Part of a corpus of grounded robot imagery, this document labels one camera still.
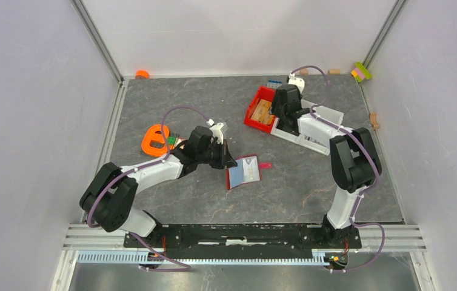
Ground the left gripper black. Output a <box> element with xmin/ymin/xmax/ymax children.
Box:
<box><xmin>197</xmin><ymin>139</ymin><xmax>237</xmax><ymax>170</ymax></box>

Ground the red leather card holder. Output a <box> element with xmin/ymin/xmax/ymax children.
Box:
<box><xmin>225</xmin><ymin>154</ymin><xmax>273</xmax><ymax>190</ymax></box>

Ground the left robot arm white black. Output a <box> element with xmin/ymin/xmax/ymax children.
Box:
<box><xmin>79</xmin><ymin>122</ymin><xmax>237</xmax><ymax>247</ymax></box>

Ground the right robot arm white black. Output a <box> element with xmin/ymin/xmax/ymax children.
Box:
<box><xmin>270</xmin><ymin>84</ymin><xmax>381</xmax><ymax>247</ymax></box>

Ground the red plastic bin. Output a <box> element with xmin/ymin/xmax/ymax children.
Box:
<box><xmin>244</xmin><ymin>86</ymin><xmax>276</xmax><ymax>133</ymax></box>

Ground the blue white small block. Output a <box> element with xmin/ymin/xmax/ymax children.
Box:
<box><xmin>267</xmin><ymin>80</ymin><xmax>282</xmax><ymax>89</ymax></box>

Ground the white divided plastic bin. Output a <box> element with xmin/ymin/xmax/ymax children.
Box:
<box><xmin>271</xmin><ymin>100</ymin><xmax>344</xmax><ymax>156</ymax></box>

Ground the green toy brick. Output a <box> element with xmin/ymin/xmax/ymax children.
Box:
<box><xmin>167</xmin><ymin>136</ymin><xmax>177</xmax><ymax>146</ymax></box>

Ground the colourful toy brick stack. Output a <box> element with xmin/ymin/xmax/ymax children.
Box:
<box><xmin>350</xmin><ymin>62</ymin><xmax>373</xmax><ymax>83</ymax></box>

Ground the wooden piece right edge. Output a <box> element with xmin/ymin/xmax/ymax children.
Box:
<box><xmin>369</xmin><ymin>112</ymin><xmax>381</xmax><ymax>130</ymax></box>

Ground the small orange cap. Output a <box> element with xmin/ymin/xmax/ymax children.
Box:
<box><xmin>135</xmin><ymin>70</ymin><xmax>150</xmax><ymax>79</ymax></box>

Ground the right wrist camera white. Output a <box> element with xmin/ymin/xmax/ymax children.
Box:
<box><xmin>287</xmin><ymin>72</ymin><xmax>305</xmax><ymax>94</ymax></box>

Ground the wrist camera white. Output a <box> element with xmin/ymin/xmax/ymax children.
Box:
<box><xmin>207</xmin><ymin>119</ymin><xmax>228</xmax><ymax>144</ymax></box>
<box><xmin>287</xmin><ymin>72</ymin><xmax>305</xmax><ymax>94</ymax></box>

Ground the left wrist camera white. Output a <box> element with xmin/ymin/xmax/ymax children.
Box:
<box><xmin>207</xmin><ymin>119</ymin><xmax>228</xmax><ymax>144</ymax></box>

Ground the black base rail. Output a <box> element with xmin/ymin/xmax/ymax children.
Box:
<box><xmin>143</xmin><ymin>223</ymin><xmax>362</xmax><ymax>250</ymax></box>

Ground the grey slotted cable duct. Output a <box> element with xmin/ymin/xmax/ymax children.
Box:
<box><xmin>76</xmin><ymin>249</ymin><xmax>328</xmax><ymax>266</ymax></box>

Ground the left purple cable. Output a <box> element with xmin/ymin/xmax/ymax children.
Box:
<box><xmin>87</xmin><ymin>105</ymin><xmax>213</xmax><ymax>272</ymax></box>

